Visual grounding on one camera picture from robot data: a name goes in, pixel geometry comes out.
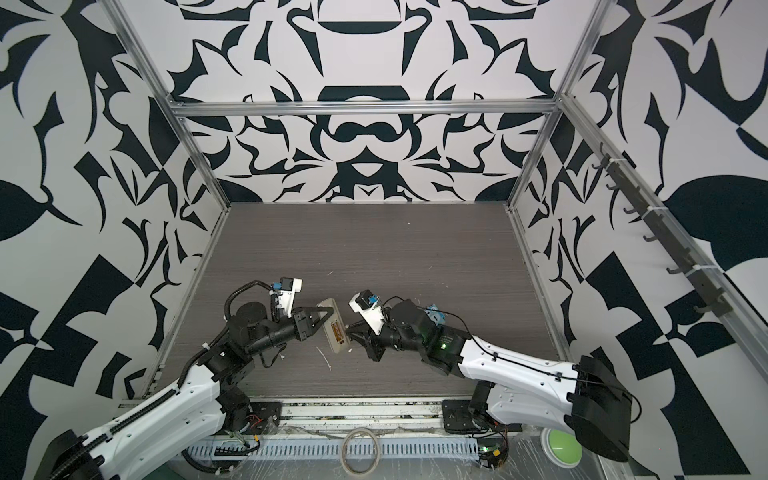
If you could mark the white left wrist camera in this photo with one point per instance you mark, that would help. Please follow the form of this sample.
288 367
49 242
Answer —
282 296

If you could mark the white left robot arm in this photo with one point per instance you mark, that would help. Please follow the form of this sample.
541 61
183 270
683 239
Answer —
204 400

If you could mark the white remote control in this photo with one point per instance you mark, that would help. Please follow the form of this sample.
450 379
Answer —
334 328

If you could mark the clear tape roll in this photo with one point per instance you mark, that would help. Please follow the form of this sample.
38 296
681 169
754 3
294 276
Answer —
357 444

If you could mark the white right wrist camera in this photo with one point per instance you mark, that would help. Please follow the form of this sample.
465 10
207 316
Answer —
368 305

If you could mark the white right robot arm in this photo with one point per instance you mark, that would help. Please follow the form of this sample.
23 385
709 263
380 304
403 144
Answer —
584 399

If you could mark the small green circuit board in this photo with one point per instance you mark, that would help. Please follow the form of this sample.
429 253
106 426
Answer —
492 451

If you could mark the white slotted cable duct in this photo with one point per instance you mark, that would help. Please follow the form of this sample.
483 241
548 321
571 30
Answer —
282 449

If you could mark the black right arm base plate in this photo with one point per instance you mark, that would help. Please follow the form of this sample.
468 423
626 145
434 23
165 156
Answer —
469 417

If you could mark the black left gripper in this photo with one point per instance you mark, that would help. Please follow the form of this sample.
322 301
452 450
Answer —
301 310

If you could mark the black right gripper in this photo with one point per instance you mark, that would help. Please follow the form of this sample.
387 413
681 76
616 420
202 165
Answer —
366 331

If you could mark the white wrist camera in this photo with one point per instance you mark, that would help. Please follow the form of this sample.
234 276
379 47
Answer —
282 296
368 305

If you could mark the green push button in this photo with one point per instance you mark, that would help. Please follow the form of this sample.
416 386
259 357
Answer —
562 449

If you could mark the blue binder clip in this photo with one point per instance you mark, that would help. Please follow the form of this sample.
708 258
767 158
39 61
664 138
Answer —
435 315

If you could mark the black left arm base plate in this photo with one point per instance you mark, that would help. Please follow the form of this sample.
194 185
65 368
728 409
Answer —
257 418

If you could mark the aluminium enclosure frame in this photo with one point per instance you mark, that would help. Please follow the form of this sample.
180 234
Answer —
743 323

